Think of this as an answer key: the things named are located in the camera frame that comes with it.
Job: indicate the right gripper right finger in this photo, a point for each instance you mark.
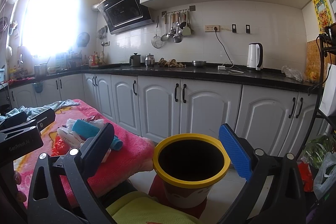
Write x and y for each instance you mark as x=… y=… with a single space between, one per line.
x=239 y=157

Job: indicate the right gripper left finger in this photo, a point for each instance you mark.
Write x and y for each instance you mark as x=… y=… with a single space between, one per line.
x=95 y=151

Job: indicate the teal sponge cloth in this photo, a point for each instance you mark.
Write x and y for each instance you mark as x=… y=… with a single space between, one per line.
x=115 y=145

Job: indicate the white tissue packet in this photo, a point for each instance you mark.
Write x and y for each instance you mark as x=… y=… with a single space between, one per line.
x=70 y=137

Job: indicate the red snack wrapper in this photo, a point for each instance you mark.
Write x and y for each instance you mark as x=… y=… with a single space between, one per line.
x=60 y=147

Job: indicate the white foam fruit net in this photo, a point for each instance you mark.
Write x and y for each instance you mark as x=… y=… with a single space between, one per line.
x=82 y=127

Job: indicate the yellow rim trash bin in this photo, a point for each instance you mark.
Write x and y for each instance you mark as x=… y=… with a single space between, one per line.
x=189 y=165

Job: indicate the left hand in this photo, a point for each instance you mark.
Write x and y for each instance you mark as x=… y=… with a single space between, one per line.
x=21 y=197

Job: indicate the light blue cloth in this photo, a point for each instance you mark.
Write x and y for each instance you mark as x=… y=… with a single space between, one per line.
x=31 y=112

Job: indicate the pink cartoon blanket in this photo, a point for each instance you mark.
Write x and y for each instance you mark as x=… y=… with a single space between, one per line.
x=134 y=156

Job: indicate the teal hanging basket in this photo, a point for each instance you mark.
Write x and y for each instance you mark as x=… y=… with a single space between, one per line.
x=38 y=87

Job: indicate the lower white cabinets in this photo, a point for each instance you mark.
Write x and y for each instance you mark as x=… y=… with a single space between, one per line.
x=277 y=121

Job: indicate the steel stock pot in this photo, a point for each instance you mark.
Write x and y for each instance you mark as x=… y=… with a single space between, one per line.
x=40 y=70

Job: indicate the condiment bottles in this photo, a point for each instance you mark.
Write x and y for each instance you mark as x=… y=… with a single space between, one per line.
x=96 y=59

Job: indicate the white charger adapter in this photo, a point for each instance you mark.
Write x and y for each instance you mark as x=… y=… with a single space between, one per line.
x=221 y=68

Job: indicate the dark kettle pot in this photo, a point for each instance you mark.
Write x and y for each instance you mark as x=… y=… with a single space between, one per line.
x=135 y=60

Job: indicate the white electric kettle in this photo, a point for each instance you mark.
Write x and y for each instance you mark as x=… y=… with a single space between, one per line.
x=255 y=56

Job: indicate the clear plastic bag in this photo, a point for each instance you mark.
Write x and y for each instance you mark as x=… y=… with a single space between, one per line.
x=293 y=74

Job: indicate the steel bowl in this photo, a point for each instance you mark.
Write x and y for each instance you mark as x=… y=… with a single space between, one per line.
x=199 y=63

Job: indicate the window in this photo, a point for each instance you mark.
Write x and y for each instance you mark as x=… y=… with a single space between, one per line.
x=50 y=27

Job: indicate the black countertop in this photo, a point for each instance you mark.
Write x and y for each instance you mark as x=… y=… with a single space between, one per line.
x=268 y=78

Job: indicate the steel teapot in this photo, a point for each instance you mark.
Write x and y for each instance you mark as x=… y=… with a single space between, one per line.
x=150 y=61

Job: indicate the ginger roots pile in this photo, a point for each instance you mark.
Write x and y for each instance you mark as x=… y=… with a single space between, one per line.
x=170 y=64

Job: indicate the black range hood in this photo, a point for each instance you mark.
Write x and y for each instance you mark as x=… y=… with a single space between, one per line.
x=124 y=15

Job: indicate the black metal rack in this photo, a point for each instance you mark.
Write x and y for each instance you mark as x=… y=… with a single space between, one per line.
x=326 y=49

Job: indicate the hanging utensil set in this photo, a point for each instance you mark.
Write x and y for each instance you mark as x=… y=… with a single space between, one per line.
x=177 y=24

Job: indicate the wall exhaust fan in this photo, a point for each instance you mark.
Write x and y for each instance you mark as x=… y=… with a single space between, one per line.
x=82 y=39

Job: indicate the wire strainer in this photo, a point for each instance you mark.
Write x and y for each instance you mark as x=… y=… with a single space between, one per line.
x=156 y=41

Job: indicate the wall power strip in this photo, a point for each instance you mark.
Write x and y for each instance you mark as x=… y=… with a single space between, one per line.
x=212 y=28

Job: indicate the yellow wall poster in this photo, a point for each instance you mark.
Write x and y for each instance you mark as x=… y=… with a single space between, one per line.
x=323 y=14

